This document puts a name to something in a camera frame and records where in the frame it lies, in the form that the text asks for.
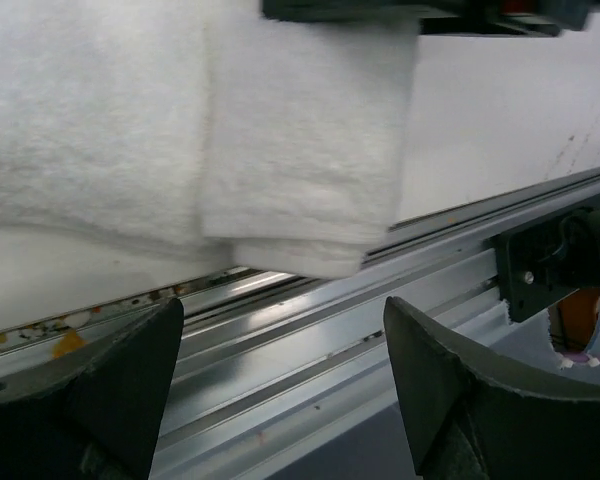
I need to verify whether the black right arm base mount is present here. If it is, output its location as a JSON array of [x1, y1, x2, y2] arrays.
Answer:
[[493, 194, 600, 323]]

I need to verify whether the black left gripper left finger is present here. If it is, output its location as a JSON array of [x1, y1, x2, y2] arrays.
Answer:
[[0, 299, 184, 479]]

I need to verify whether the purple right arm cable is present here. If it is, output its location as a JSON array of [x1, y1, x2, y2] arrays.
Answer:
[[559, 353, 600, 371]]

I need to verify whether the white towel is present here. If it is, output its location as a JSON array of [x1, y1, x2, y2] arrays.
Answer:
[[0, 1, 419, 278]]

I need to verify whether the aluminium rail frame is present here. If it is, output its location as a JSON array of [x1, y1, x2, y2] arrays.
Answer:
[[0, 168, 600, 479]]

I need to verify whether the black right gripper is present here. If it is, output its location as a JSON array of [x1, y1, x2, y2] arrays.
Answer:
[[261, 0, 600, 37]]

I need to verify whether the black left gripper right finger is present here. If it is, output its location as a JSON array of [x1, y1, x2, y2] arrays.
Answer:
[[383, 297, 600, 479]]

